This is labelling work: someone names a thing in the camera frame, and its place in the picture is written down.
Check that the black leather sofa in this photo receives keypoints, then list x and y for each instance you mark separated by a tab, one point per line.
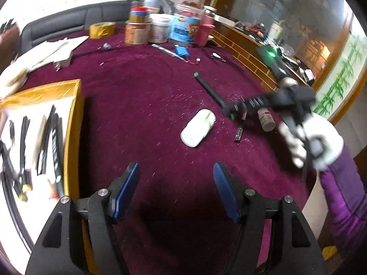
57	23

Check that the white glue bottle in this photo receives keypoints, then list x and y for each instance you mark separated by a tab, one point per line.
197	129

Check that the black marker green caps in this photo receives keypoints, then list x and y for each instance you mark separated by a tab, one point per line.
212	91

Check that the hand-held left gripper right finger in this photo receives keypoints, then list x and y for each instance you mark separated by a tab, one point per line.
225	189

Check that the white paper roll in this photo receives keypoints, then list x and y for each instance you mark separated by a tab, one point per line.
13	78

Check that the grey tape roll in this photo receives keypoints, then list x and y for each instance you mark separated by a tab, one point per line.
153	5

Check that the white power adapter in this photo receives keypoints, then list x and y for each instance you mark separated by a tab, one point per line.
57	51

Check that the pink container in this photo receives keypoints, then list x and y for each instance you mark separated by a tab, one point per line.
204	34

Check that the small blue white object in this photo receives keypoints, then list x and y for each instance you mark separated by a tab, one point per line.
107	46

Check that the metal nail clipper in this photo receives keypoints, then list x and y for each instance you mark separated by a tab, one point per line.
218	57

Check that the clear jar orange contents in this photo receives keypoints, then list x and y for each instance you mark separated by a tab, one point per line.
137	34

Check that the gold tape roll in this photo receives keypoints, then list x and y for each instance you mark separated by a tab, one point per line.
101	30

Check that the white plastic jar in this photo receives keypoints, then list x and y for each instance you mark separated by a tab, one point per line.
159	28

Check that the small white pill bottle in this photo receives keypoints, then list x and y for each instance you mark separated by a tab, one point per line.
265	119

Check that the large blue label jar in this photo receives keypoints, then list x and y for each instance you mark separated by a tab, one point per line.
185	28

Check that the stack of coloured tape rolls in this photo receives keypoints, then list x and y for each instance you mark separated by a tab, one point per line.
139	14

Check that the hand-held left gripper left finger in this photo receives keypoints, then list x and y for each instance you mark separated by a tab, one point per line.
127	189

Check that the gold cardboard box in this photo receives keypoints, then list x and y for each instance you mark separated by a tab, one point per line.
71	137

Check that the person's right forearm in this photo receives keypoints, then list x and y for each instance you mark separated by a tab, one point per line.
344	194

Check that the small glass jar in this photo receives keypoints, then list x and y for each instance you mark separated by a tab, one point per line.
210	14

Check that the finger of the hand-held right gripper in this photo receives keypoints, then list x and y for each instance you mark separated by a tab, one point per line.
243	114
256	103

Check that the wooden shelf unit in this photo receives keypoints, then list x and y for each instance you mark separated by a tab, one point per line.
246	57

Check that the person's right hand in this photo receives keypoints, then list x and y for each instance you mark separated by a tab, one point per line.
321	137

